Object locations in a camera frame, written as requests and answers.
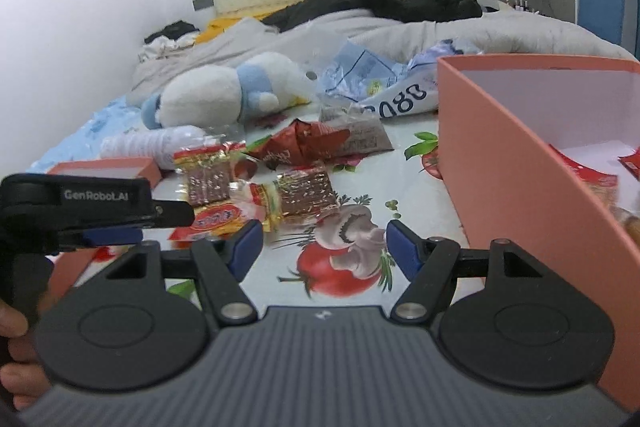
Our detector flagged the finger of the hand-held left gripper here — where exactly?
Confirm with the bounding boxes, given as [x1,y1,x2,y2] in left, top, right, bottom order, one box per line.
[150,201,195,229]
[82,228,144,245]

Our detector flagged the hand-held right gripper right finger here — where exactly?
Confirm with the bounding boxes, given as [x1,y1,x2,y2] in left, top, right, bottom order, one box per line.
[386,219,543,324]

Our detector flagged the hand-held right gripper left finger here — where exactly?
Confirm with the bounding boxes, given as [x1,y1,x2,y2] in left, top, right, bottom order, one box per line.
[102,219,264,325]

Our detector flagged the red label cake snack packet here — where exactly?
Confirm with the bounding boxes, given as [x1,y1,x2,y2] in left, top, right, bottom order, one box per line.
[547,144,620,208]
[170,202,262,244]

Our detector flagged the dark red foil snack packet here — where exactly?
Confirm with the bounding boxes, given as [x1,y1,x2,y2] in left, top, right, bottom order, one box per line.
[247,119,352,168]

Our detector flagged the grey clear snack packet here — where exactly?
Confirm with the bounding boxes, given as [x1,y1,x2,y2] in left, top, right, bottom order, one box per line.
[320,107,394,156]

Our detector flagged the pink cardboard box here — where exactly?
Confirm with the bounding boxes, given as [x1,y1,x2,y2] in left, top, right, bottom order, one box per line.
[436,54,640,420]

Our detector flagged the person's left hand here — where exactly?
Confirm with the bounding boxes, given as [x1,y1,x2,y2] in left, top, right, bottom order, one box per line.
[0,296,53,412]

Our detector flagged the pink box lid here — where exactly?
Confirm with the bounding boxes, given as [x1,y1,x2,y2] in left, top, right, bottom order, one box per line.
[47,157,162,289]

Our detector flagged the floral plastic sheet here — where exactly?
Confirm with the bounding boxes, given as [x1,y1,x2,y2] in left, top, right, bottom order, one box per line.
[30,97,481,308]

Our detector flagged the white plastic bottle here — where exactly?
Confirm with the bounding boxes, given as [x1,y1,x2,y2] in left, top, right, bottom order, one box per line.
[100,125,206,170]

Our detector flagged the white and blue plush toy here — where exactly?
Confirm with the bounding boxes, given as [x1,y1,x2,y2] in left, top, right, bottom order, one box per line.
[141,52,318,130]

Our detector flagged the white bag with black print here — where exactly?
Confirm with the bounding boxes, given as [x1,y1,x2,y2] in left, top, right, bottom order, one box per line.
[359,79,441,118]

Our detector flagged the pile of black white clothes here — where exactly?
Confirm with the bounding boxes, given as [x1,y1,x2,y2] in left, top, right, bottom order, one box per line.
[140,21,201,60]

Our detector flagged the clear bluish plastic bag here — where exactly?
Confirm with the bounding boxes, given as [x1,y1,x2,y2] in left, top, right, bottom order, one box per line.
[320,39,407,102]

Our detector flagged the yellow cloth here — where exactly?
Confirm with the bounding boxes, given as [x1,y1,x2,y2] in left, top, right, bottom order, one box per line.
[195,9,281,45]

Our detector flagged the crumpled blue plastic bag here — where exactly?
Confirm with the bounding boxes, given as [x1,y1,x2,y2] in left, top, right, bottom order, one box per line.
[405,38,485,72]

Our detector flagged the grey blanket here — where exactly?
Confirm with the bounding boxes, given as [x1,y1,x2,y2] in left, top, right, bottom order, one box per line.
[127,7,636,108]

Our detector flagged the small cosmetic bottles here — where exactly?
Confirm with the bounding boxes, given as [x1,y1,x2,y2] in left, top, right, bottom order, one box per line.
[505,0,543,15]

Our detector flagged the blue chair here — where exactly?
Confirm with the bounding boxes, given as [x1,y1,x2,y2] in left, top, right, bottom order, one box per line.
[580,0,626,45]

